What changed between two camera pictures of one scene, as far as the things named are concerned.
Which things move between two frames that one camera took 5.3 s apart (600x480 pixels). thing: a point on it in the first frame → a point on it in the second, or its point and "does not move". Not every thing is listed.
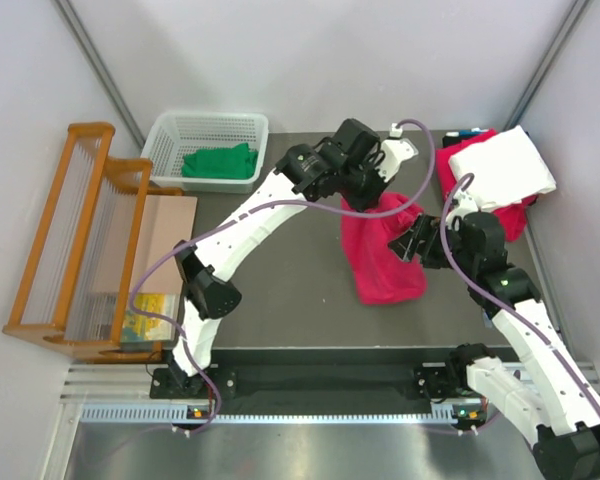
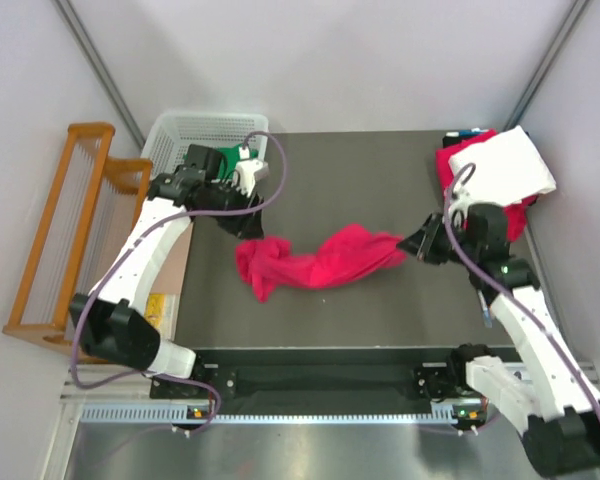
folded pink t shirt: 513,217 does not move
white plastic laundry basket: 174,134 does not move
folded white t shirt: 507,169 does not move
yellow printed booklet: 142,329 does not move
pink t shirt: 381,274 → 343,254
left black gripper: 361,193 → 245,215
